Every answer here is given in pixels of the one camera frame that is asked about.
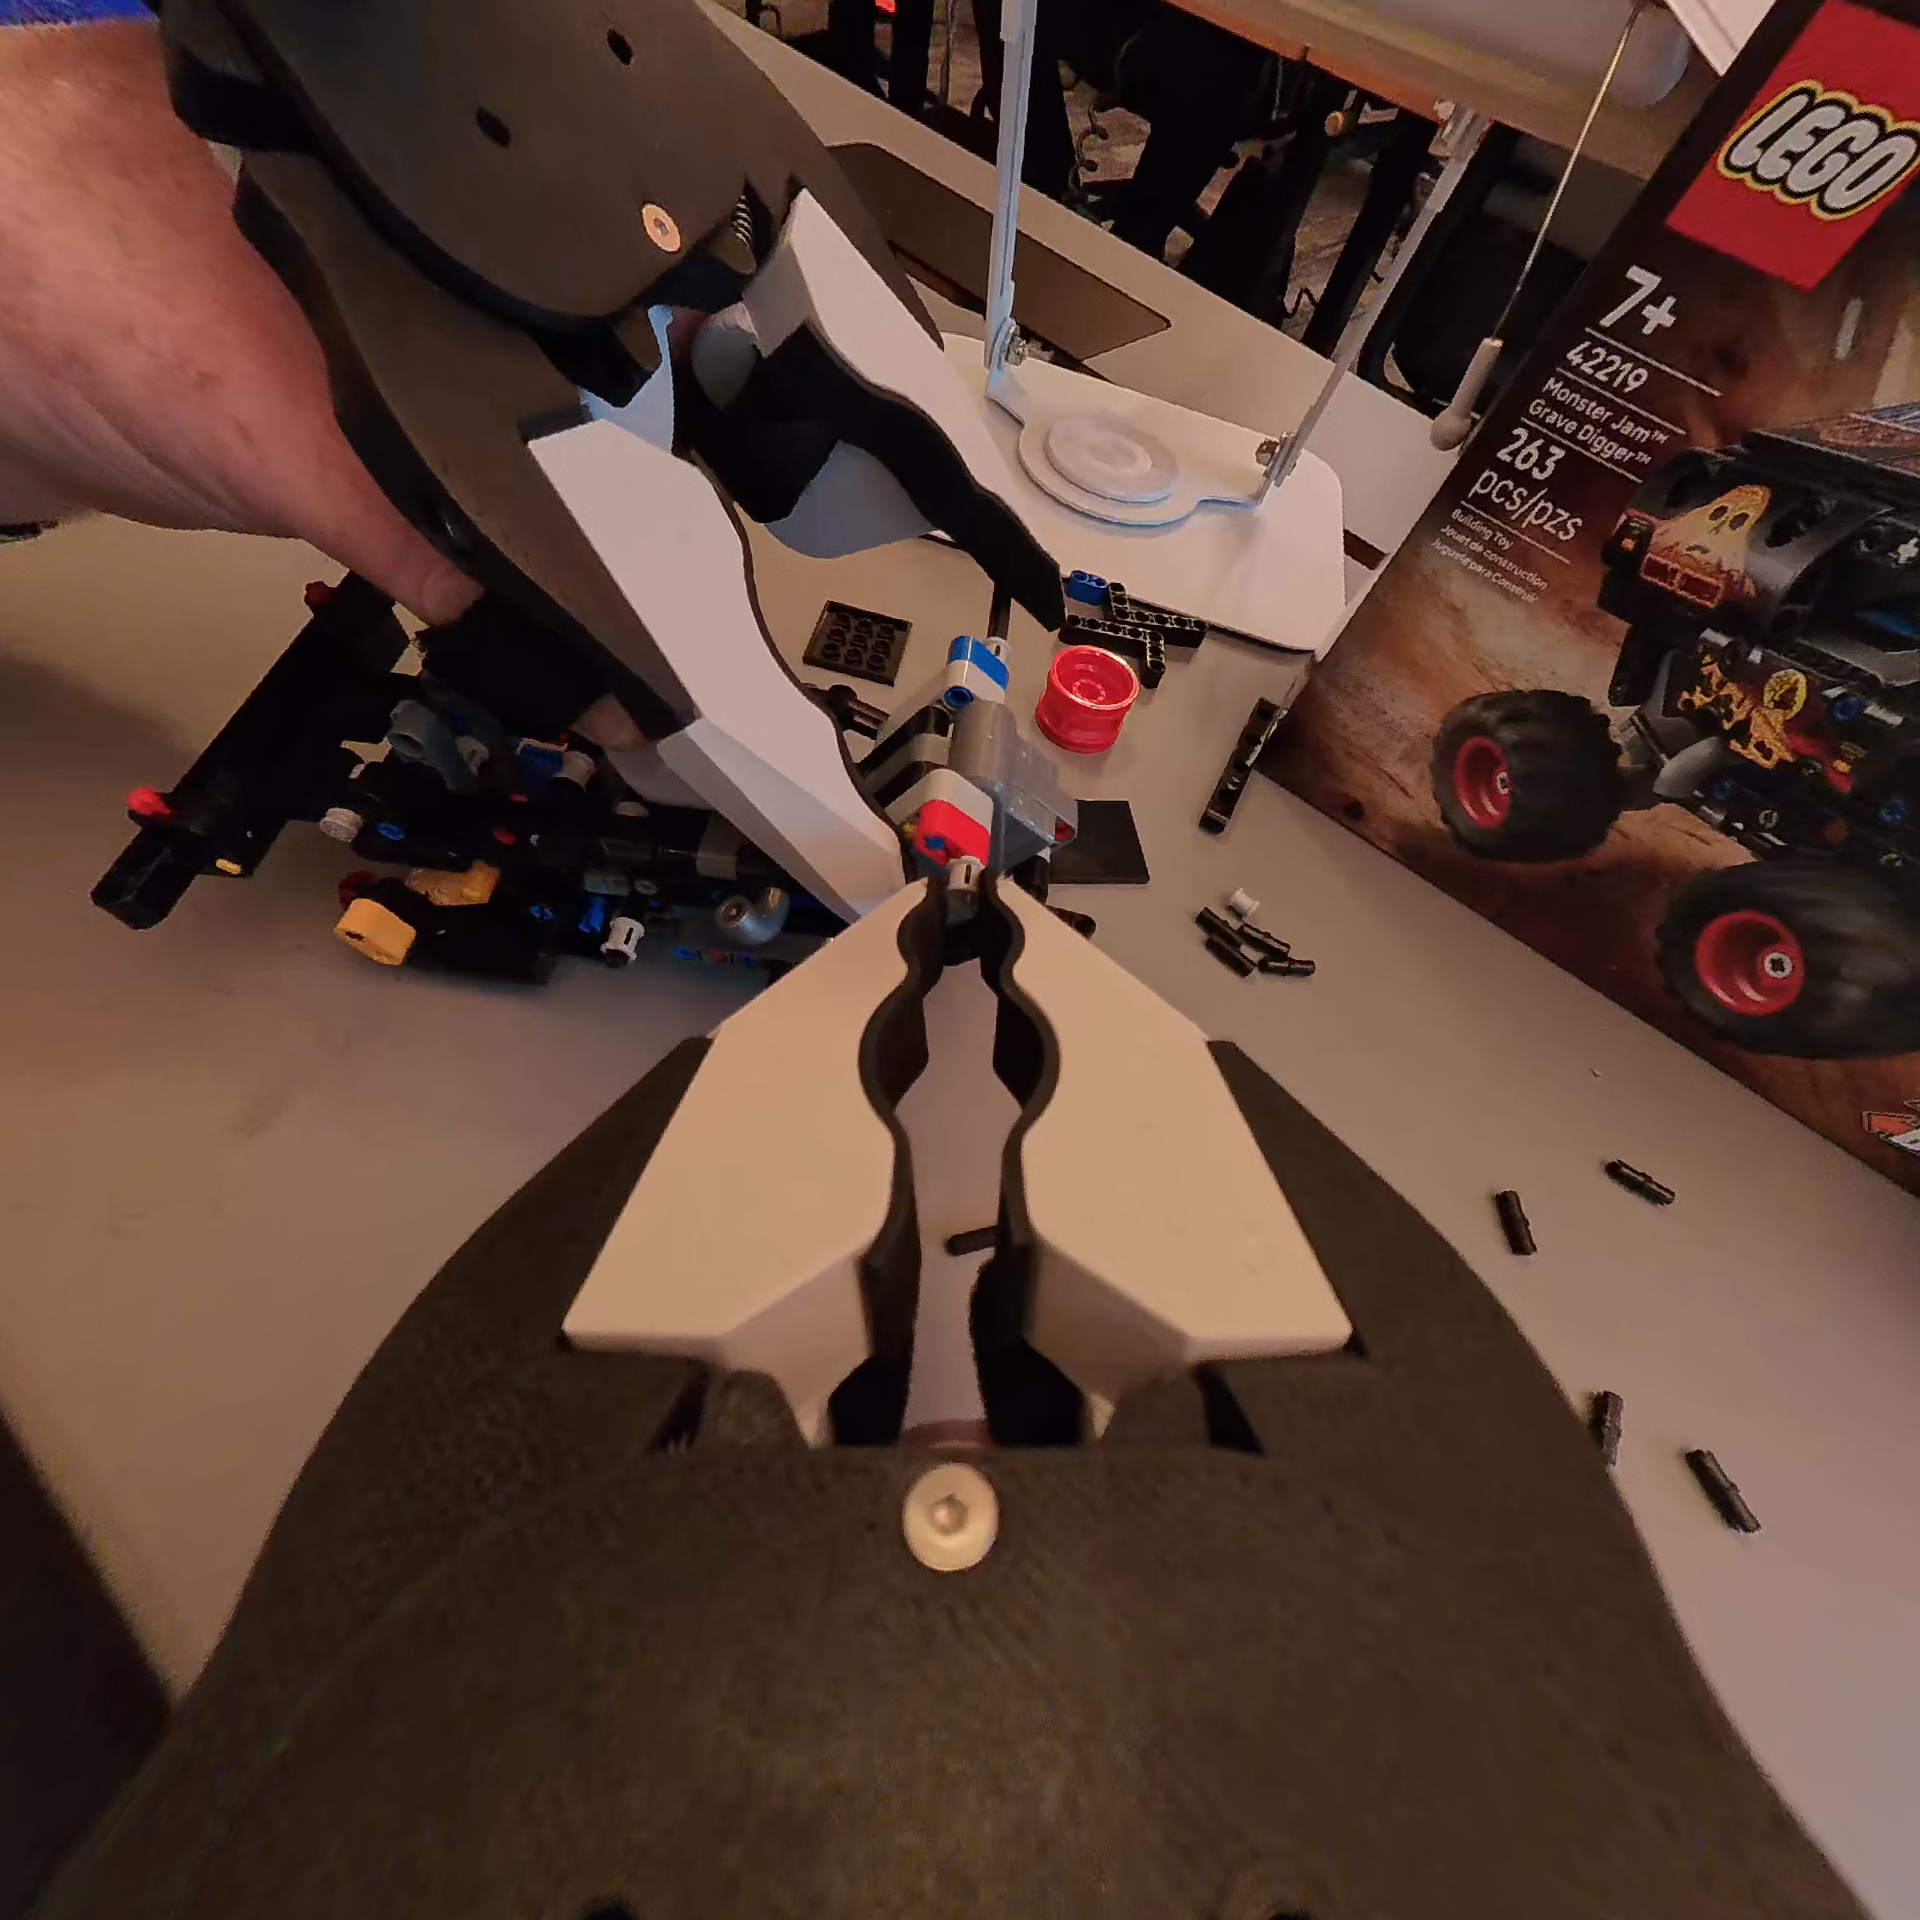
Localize brick-built toy truck chassis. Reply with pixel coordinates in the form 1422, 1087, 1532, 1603
90, 570, 1085, 987

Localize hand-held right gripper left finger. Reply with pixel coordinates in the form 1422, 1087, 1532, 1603
562, 877, 950, 1445

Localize large red wheel rim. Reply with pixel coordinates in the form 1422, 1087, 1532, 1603
1033, 642, 1143, 752

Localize black studded plate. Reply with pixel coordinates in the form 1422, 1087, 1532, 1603
799, 598, 915, 690

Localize black joined angle beams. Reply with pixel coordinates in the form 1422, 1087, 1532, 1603
1060, 576, 1212, 690

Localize person's left hand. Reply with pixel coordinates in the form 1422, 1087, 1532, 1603
0, 18, 491, 626

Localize black square panel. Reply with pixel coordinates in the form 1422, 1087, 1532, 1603
1046, 800, 1155, 890

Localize toy set box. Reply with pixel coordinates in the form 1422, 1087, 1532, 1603
1257, 0, 1920, 1198

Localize long black beam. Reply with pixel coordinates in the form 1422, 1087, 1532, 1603
1198, 695, 1290, 836

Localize small connector pins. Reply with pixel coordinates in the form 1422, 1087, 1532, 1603
945, 882, 1767, 1536

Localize white book stand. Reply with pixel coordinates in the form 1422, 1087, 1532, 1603
897, 0, 1491, 656

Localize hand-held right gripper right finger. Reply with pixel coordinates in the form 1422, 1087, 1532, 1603
979, 877, 1354, 1448

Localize page holder cord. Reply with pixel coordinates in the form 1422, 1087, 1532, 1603
1429, 16, 1641, 453

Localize tan round table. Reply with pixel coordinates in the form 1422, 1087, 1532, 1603
1171, 0, 1685, 175

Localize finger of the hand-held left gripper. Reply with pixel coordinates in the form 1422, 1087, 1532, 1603
679, 182, 1067, 634
521, 405, 911, 922

